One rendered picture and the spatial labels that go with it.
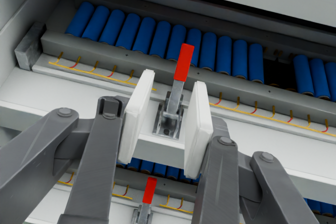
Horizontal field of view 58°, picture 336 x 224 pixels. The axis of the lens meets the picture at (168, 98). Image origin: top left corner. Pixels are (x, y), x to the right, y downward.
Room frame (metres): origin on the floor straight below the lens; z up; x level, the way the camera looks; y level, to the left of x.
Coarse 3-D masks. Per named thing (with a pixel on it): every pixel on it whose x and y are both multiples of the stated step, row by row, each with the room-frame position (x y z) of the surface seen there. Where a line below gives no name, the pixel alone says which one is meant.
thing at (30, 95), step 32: (32, 0) 0.32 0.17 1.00; (64, 0) 0.40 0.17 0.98; (160, 0) 0.40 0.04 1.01; (192, 0) 0.40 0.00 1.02; (0, 32) 0.26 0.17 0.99; (32, 32) 0.29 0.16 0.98; (288, 32) 0.40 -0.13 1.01; (320, 32) 0.40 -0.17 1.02; (0, 64) 0.25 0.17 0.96; (32, 64) 0.28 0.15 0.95; (64, 64) 0.29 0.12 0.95; (0, 96) 0.24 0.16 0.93; (32, 96) 0.24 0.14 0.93; (64, 96) 0.25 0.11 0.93; (96, 96) 0.26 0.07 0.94; (128, 96) 0.27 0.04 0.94; (256, 128) 0.28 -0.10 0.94; (320, 128) 0.30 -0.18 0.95; (160, 160) 0.24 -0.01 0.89; (288, 160) 0.25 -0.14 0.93; (320, 160) 0.26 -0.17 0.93; (320, 192) 0.24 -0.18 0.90
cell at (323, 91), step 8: (312, 64) 0.37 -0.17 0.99; (320, 64) 0.37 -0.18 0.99; (312, 72) 0.36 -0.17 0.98; (320, 72) 0.36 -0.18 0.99; (312, 80) 0.35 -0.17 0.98; (320, 80) 0.35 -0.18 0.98; (320, 88) 0.33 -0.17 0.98; (328, 88) 0.34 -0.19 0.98; (320, 96) 0.33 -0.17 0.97; (328, 96) 0.32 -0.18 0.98
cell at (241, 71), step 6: (234, 42) 0.38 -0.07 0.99; (240, 42) 0.37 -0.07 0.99; (234, 48) 0.37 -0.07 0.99; (240, 48) 0.36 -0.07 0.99; (246, 48) 0.37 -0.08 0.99; (234, 54) 0.36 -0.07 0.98; (240, 54) 0.35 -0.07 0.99; (246, 54) 0.36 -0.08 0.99; (234, 60) 0.35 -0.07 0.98; (240, 60) 0.34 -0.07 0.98; (246, 60) 0.35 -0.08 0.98; (234, 66) 0.34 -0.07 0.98; (240, 66) 0.33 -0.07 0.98; (246, 66) 0.34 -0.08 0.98; (234, 72) 0.33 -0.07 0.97; (240, 72) 0.32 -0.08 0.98; (246, 72) 0.33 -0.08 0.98; (246, 78) 0.32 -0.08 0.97
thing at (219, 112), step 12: (48, 72) 0.27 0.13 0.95; (60, 72) 0.28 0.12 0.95; (96, 84) 0.27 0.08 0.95; (108, 84) 0.28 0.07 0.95; (156, 96) 0.28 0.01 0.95; (216, 108) 0.28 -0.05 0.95; (240, 120) 0.28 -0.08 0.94; (252, 120) 0.28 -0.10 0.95; (264, 120) 0.28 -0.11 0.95; (288, 132) 0.28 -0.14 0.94; (300, 132) 0.28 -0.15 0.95; (312, 132) 0.28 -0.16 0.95
